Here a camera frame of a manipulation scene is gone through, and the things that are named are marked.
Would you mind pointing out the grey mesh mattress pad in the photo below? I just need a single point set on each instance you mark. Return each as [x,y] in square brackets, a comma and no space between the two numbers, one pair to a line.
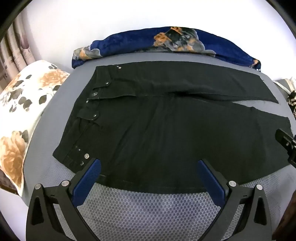
[148,213]

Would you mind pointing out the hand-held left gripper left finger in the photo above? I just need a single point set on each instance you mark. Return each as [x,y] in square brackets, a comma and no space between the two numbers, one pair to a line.
[87,178]

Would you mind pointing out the black and white striped cloth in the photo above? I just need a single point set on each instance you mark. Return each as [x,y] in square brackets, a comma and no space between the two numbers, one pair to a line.
[292,104]

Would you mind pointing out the black pants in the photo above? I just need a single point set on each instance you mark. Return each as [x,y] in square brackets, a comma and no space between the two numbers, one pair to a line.
[161,129]

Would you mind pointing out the pink patterned curtain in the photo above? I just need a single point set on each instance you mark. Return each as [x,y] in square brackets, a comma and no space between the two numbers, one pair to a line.
[16,46]

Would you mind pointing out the floral pillow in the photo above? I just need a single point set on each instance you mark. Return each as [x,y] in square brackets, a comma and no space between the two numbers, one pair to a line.
[27,92]

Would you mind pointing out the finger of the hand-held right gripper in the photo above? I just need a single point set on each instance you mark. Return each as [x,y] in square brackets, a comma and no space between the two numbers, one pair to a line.
[288,142]

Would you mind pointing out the blue floral blanket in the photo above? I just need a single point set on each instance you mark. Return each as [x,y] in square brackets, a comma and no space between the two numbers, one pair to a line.
[129,41]

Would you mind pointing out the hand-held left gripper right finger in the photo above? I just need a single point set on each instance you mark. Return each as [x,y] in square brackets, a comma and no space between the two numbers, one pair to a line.
[210,180]

